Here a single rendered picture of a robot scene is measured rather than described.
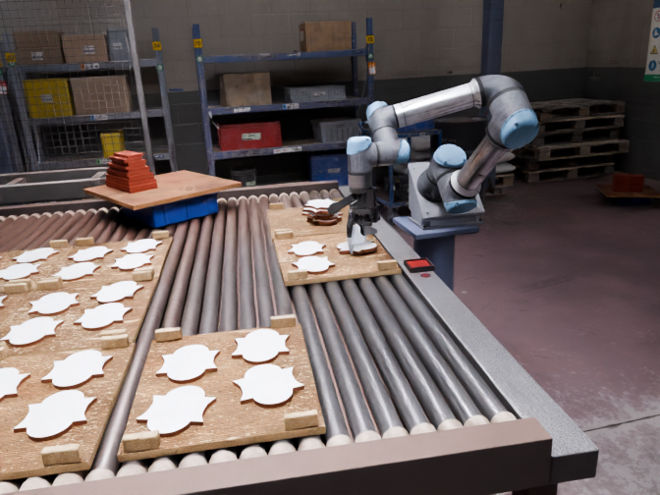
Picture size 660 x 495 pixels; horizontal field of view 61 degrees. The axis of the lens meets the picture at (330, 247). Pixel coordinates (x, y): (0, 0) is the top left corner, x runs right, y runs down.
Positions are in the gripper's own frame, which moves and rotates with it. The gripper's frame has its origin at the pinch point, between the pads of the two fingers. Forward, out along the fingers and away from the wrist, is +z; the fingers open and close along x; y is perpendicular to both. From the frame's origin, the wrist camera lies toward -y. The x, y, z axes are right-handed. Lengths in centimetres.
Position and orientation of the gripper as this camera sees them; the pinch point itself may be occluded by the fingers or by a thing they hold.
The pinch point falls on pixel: (357, 246)
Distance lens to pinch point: 183.1
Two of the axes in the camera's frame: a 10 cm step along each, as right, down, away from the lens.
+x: 4.6, -3.1, 8.3
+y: 8.9, 1.1, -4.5
